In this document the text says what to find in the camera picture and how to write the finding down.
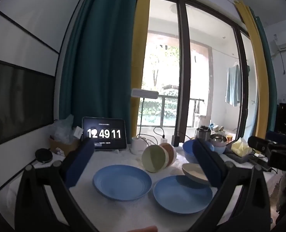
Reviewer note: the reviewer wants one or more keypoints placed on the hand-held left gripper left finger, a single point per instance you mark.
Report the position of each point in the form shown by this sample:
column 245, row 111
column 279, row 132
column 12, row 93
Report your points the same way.
column 79, row 160

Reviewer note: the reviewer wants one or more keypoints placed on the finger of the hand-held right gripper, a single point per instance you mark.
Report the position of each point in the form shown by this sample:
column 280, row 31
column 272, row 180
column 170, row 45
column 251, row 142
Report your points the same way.
column 257, row 145

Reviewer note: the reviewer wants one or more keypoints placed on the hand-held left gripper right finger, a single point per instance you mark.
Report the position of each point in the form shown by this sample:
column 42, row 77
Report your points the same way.
column 209, row 164

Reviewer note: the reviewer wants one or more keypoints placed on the dark blue bowl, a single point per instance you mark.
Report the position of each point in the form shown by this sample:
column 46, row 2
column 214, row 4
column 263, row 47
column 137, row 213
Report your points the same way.
column 188, row 152

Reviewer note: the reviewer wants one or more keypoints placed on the person's left hand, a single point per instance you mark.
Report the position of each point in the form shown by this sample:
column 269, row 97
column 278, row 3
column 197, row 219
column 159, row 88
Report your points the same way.
column 145, row 229

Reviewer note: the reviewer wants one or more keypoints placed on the yellow tissue pack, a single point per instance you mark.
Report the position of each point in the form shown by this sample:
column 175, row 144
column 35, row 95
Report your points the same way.
column 240, row 147

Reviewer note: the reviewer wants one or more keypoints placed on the beige bowl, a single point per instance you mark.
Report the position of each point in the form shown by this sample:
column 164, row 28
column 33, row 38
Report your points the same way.
column 193, row 172

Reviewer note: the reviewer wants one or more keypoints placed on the brown cardboard box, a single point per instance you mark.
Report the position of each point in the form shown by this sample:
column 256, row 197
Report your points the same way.
column 65, row 148

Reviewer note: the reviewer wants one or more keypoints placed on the grey towel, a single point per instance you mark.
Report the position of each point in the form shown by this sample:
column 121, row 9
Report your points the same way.
column 239, row 159

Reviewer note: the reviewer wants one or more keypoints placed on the steel bowl with pink outside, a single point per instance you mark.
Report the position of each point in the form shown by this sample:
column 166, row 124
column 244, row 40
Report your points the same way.
column 217, row 139

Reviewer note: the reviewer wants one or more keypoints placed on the white paper card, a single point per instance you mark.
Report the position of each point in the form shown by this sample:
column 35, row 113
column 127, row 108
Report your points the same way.
column 77, row 133

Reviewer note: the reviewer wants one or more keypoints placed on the clear plastic bag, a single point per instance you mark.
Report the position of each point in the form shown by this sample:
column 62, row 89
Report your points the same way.
column 63, row 130

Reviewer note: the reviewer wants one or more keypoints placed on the white power strip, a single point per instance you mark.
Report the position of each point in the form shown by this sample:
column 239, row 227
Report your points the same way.
column 179, row 148

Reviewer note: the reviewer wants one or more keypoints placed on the black round device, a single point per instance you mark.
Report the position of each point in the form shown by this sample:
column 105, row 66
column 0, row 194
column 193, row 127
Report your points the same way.
column 44, row 155

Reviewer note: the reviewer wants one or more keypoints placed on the orange bowl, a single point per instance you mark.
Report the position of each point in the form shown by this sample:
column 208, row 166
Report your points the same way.
column 173, row 149

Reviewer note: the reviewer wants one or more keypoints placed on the black charger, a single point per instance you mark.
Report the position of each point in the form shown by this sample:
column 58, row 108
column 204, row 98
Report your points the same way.
column 175, row 140

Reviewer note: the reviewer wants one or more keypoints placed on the white bowl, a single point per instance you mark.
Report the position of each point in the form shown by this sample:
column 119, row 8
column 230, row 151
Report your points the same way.
column 167, row 159

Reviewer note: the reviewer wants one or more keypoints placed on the black tablet with clock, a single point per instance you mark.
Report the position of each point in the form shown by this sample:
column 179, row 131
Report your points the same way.
column 104, row 125

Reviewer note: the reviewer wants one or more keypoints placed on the blue plate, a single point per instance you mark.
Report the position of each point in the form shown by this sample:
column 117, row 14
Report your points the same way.
column 179, row 197
column 122, row 183

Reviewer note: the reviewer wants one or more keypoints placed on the white charger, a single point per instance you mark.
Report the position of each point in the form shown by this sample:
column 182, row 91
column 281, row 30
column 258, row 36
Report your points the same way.
column 164, row 140

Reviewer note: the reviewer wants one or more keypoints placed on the pale green bowl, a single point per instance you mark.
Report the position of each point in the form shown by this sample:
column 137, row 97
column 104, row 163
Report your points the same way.
column 152, row 159

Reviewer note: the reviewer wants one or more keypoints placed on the teal curtain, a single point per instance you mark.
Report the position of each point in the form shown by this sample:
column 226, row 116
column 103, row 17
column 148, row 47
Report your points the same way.
column 97, row 65
column 270, row 89

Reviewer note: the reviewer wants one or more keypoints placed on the light blue hanging shirt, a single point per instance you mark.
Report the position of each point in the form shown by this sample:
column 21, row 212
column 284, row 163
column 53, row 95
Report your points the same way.
column 232, row 87

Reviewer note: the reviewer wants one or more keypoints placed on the yellow curtain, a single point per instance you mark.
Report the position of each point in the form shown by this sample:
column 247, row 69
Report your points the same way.
column 139, row 53
column 258, row 77

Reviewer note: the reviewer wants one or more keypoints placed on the black balcony railing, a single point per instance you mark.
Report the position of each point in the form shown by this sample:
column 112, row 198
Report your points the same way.
column 169, row 97

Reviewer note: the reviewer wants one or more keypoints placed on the white desk lamp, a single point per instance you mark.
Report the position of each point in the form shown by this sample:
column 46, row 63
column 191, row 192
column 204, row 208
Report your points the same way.
column 145, row 93

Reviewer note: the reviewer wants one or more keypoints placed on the dark wall panel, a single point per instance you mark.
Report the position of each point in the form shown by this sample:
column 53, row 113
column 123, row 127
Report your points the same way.
column 19, row 101

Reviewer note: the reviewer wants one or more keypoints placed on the dark sliding door frame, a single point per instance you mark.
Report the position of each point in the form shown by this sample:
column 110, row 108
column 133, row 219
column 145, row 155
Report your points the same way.
column 183, row 65

